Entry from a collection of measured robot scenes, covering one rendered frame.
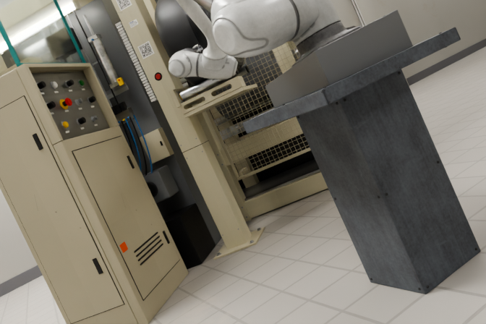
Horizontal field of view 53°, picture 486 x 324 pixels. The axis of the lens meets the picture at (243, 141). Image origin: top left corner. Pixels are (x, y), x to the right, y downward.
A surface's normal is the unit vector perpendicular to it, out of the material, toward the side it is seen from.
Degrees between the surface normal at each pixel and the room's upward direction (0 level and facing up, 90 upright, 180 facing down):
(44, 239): 90
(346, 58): 90
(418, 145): 90
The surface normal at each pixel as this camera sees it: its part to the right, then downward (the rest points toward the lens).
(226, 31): -0.68, 0.52
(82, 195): -0.22, 0.15
